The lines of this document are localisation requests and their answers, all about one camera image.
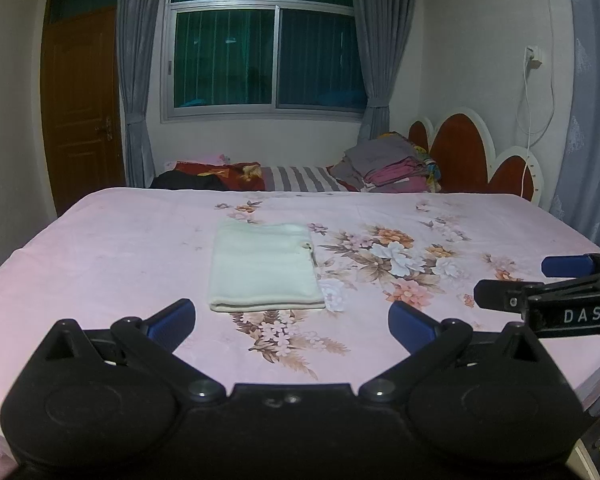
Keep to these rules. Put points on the white wall socket charger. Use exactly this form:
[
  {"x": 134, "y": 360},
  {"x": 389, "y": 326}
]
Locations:
[{"x": 533, "y": 57}]

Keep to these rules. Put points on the sliding glass window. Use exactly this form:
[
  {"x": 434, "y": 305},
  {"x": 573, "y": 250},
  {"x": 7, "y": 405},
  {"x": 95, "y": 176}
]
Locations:
[{"x": 260, "y": 57}]

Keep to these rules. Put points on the grey striped pillow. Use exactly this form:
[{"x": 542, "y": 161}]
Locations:
[{"x": 300, "y": 179}]

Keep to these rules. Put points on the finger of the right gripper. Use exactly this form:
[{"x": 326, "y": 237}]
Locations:
[
  {"x": 509, "y": 297},
  {"x": 567, "y": 266}
]

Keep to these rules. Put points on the red patterned blanket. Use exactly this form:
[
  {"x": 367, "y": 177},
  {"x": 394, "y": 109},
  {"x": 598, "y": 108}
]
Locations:
[{"x": 243, "y": 176}]

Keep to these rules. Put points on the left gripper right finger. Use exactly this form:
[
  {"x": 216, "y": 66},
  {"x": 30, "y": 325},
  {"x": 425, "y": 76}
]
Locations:
[{"x": 432, "y": 347}]

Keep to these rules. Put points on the left grey curtain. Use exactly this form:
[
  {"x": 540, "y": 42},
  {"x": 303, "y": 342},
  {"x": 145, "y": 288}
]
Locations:
[{"x": 136, "y": 23}]

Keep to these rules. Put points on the brown wooden door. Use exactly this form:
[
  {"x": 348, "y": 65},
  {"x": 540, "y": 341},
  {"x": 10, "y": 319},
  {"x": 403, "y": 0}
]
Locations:
[{"x": 80, "y": 99}]

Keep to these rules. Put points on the stack of folded clothes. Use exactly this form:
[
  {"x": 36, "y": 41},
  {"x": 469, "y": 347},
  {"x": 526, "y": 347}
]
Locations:
[{"x": 388, "y": 164}]

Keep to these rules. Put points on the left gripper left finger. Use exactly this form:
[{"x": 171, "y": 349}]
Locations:
[{"x": 148, "y": 346}]

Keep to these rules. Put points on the black garment on bed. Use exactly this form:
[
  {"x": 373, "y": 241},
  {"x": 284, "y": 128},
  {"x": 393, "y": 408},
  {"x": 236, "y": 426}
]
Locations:
[{"x": 175, "y": 180}]

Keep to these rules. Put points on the pink floral bed sheet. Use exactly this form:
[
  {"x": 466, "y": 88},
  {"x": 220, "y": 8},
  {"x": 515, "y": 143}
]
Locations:
[{"x": 121, "y": 253}]

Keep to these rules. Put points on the right grey curtain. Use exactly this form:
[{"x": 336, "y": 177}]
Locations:
[{"x": 382, "y": 30}]

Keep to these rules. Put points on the grey patterned side curtain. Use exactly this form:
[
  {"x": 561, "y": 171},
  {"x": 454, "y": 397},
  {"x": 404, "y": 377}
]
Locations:
[{"x": 576, "y": 200}]

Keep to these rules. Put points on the red white wooden headboard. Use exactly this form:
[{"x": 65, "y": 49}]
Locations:
[{"x": 464, "y": 151}]

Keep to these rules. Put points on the pale green knit sweater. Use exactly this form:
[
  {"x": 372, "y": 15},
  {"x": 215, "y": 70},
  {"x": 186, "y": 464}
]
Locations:
[{"x": 263, "y": 267}]

